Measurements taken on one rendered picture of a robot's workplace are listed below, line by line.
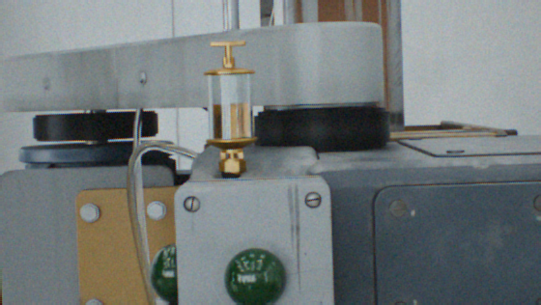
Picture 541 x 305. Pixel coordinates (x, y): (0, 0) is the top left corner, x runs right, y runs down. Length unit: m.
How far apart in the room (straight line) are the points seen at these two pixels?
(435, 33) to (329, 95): 5.13
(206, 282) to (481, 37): 5.35
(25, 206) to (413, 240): 0.48
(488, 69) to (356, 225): 5.28
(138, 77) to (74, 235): 0.21
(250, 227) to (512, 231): 0.15
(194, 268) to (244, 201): 0.04
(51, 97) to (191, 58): 0.22
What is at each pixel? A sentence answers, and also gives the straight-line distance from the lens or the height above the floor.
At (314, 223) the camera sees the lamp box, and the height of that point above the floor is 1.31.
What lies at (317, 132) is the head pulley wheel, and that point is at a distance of 0.68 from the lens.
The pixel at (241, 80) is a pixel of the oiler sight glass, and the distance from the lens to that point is 0.60.
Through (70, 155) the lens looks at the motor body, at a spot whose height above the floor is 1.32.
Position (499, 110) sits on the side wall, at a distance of 5.86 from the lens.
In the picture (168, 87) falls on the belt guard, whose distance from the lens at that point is 0.80.
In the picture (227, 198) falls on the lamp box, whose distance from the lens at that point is 0.52.
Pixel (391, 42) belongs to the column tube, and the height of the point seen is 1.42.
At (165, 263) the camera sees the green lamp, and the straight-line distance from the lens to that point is 0.54.
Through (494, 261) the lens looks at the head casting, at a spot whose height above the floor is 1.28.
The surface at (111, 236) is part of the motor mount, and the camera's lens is 0.97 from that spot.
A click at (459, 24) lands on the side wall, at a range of 5.83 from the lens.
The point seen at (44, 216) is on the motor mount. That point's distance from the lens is 0.98.
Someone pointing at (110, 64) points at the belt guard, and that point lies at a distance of 0.87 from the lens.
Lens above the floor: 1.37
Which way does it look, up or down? 3 degrees down
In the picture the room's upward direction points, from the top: 2 degrees counter-clockwise
